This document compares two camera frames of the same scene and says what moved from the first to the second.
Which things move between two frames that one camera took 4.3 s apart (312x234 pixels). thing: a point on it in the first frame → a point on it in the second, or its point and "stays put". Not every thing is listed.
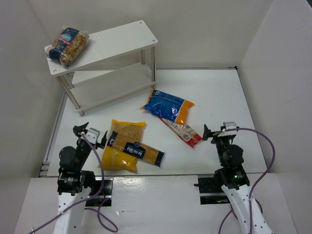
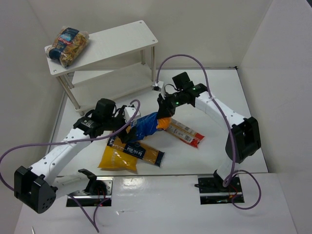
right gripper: x=215 y=134 → x=165 y=108
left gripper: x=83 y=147 → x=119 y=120
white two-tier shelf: x=116 y=62 stays put
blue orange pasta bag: x=168 y=107 → x=146 y=125
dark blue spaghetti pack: x=135 y=148 stays put
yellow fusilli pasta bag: x=114 y=159 stays put
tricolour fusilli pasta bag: x=68 y=46 stays put
